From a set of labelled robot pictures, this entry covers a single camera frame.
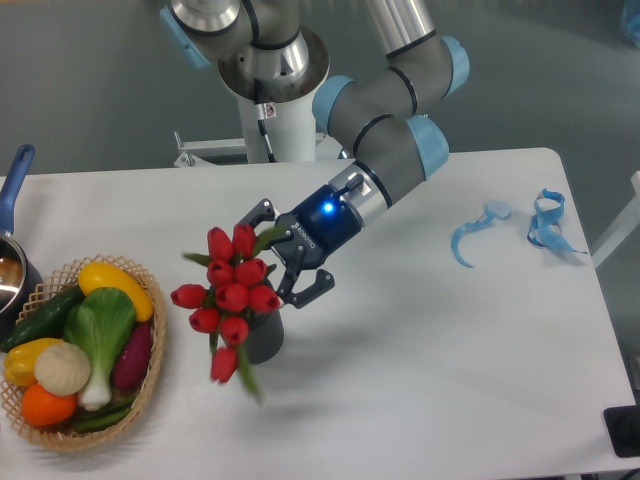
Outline purple sweet potato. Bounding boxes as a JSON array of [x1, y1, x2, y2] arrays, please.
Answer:
[[112, 323, 153, 390]]

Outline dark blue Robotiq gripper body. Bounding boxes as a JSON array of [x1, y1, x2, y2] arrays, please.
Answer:
[[269, 161, 389, 296]]

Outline blue ribbon strap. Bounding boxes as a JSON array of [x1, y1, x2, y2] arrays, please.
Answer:
[[526, 188, 589, 261]]

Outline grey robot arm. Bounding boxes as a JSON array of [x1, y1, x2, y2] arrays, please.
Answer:
[[160, 1, 469, 308]]

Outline green bean pods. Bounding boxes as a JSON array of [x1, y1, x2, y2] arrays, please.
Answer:
[[71, 396, 135, 434]]

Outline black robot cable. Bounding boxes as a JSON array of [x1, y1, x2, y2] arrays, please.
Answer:
[[252, 78, 278, 163]]

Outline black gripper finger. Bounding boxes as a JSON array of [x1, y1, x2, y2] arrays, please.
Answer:
[[288, 269, 335, 308], [235, 198, 278, 235]]

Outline black device at edge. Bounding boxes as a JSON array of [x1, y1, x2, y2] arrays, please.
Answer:
[[603, 405, 639, 458]]

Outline green bok choy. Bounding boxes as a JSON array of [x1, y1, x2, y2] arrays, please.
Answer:
[[63, 287, 136, 411]]

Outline woven wicker basket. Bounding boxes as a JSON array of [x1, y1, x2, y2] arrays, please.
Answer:
[[1, 255, 167, 451]]

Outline yellow bell pepper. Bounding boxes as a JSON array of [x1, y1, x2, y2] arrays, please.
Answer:
[[3, 338, 63, 387]]

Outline cream steamed bun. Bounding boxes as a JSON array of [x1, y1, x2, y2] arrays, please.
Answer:
[[34, 342, 91, 396]]

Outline blue curved strap piece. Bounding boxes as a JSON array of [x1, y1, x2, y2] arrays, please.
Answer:
[[450, 200, 512, 270]]

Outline orange fruit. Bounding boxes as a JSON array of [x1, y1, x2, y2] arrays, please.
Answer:
[[21, 383, 77, 427]]

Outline yellow squash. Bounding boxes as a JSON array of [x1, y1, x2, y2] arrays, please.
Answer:
[[78, 261, 154, 322]]

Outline red tulip bouquet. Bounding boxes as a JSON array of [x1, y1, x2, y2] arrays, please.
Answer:
[[170, 224, 281, 401]]

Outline dark green cucumber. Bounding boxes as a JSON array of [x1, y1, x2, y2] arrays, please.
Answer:
[[1, 285, 85, 353]]

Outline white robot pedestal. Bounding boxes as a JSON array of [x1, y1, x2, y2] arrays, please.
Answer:
[[174, 94, 349, 167]]

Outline white frame right edge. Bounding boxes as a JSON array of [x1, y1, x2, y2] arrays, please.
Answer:
[[591, 171, 639, 269]]

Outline dark grey ribbed vase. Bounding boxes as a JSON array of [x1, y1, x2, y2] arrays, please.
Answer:
[[244, 281, 284, 365]]

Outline blue handled saucepan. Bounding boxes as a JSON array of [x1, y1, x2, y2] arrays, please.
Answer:
[[1, 144, 42, 340]]

